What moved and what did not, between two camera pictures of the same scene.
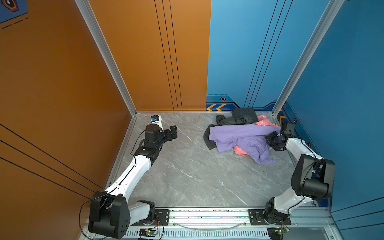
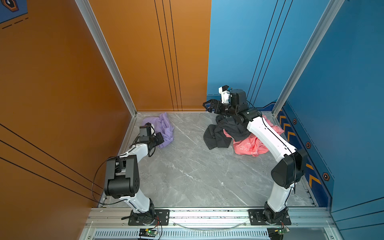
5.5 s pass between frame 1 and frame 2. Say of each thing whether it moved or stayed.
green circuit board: stayed
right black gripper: moved
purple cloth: moved
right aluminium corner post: stayed
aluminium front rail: stayed
